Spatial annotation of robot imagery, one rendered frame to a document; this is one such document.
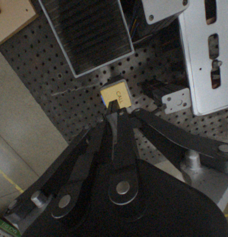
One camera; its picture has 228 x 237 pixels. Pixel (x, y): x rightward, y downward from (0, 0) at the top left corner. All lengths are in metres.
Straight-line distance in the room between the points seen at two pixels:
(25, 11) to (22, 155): 1.96
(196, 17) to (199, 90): 0.22
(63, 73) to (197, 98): 0.69
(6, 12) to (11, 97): 1.22
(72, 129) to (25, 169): 1.80
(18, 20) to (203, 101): 0.93
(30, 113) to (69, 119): 1.10
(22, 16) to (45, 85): 0.34
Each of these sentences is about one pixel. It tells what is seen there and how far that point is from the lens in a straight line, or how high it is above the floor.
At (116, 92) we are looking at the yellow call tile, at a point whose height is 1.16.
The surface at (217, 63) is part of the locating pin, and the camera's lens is 0.53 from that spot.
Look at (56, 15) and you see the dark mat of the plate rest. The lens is 0.32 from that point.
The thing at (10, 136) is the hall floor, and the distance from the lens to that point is 2.31.
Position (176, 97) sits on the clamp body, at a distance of 0.43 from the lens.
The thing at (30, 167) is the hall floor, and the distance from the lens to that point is 2.49.
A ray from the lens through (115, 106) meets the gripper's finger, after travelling 0.17.
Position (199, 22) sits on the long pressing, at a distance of 0.52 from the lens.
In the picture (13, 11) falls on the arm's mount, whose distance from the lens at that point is 0.92.
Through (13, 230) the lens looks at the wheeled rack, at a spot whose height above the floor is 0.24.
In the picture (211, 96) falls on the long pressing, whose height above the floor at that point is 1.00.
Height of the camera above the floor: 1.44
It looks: 68 degrees down
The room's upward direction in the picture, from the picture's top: 175 degrees counter-clockwise
